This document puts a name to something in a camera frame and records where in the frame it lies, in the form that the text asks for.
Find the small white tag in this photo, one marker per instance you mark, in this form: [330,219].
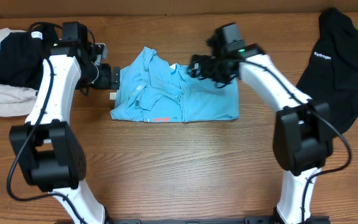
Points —
[112,96]

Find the light blue t-shirt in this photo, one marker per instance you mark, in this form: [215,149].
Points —
[153,91]

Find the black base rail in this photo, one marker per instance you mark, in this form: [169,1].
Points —
[197,221]

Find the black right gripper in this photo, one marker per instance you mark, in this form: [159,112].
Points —
[206,62]

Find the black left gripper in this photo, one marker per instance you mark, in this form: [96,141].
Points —
[114,78]

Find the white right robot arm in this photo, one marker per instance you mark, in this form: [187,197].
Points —
[300,142]

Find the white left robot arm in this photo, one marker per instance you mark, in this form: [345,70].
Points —
[50,161]

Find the black unfolded garment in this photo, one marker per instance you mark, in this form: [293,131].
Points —
[332,72]

